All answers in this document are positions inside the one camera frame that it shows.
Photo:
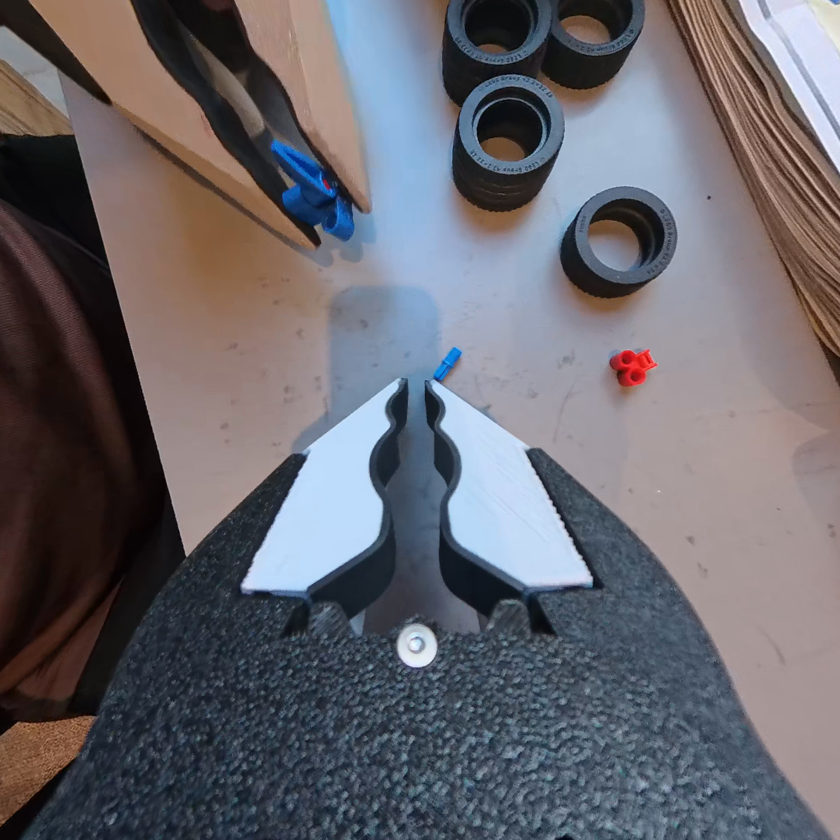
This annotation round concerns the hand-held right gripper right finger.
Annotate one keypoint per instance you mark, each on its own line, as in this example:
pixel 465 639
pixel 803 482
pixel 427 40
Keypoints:
pixel 512 525

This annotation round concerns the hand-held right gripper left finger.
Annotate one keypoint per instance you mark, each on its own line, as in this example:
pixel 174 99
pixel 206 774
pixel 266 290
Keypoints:
pixel 321 525

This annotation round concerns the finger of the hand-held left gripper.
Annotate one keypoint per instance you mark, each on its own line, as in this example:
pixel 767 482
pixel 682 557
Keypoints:
pixel 321 79
pixel 131 72

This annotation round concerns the blue curved toy piece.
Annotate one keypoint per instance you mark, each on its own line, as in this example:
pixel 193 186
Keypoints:
pixel 289 157

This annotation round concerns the blue toy connector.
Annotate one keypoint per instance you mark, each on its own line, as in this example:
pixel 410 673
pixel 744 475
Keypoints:
pixel 338 220

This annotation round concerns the blue toy pin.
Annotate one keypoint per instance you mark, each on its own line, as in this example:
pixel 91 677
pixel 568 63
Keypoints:
pixel 448 363

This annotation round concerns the grey desk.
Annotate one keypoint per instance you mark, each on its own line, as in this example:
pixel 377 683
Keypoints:
pixel 262 328

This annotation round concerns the light wooden box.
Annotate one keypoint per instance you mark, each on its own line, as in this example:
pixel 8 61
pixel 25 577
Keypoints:
pixel 26 98

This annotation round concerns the person's black trousers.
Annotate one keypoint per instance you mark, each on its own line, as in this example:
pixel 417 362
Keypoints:
pixel 39 170

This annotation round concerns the black toy tire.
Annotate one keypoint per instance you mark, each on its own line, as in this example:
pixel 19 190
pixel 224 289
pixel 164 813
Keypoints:
pixel 499 190
pixel 590 75
pixel 459 72
pixel 577 269

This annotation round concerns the red toy connector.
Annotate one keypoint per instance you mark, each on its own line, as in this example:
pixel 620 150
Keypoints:
pixel 630 371

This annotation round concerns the open instruction booklet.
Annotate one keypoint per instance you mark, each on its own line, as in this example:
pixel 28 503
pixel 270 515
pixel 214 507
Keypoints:
pixel 774 164

